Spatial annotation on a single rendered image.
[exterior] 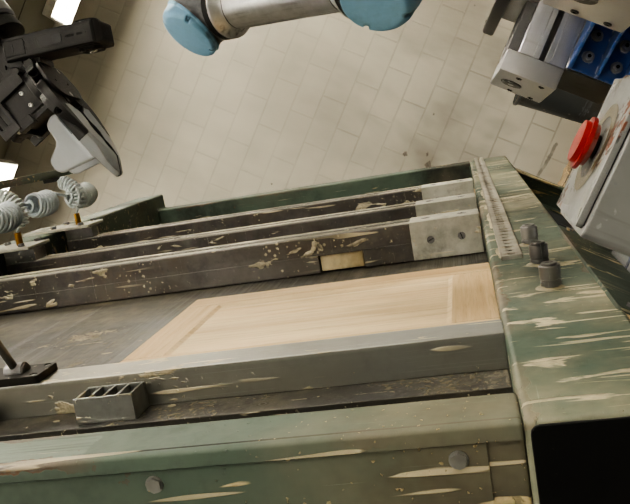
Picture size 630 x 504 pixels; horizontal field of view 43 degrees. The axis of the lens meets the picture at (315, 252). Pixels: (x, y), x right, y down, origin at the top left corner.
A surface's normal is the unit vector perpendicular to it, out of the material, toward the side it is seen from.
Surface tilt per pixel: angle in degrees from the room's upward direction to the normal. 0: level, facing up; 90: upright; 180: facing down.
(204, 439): 59
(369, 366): 90
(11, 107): 90
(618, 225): 90
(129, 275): 90
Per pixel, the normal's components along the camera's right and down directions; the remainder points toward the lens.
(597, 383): -0.17, -0.97
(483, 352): -0.17, 0.19
